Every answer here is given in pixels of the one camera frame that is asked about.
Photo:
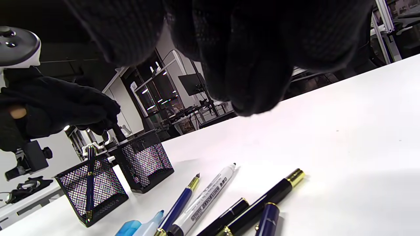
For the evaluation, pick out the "person's right hand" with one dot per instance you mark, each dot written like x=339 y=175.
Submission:
x=246 y=49

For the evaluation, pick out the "black mesh pen holder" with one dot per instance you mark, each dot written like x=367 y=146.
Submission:
x=108 y=193
x=147 y=164

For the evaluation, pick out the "person's left hand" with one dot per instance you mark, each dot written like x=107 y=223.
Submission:
x=65 y=105

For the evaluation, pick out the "blue fountain pen cap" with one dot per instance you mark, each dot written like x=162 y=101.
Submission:
x=268 y=219

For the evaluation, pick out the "aluminium frame post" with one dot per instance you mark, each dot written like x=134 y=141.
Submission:
x=382 y=32

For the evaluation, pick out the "white whiteboard marker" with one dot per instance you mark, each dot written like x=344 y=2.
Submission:
x=203 y=203

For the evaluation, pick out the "black gold fountain pen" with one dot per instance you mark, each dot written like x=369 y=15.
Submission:
x=269 y=196

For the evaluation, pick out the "black fountain pen cap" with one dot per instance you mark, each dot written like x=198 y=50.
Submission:
x=229 y=213

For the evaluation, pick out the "grey handheld controller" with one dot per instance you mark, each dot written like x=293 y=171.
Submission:
x=19 y=46

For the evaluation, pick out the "black marker pen cap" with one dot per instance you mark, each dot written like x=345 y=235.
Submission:
x=118 y=133

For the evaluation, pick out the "blue highlighter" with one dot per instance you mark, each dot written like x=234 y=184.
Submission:
x=151 y=226

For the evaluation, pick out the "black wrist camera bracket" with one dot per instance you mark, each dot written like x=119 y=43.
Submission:
x=32 y=157

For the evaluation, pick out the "black monitor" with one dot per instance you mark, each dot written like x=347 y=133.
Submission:
x=192 y=83

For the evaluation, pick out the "blue gold fountain pen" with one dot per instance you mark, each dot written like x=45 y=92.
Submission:
x=89 y=200
x=177 y=206

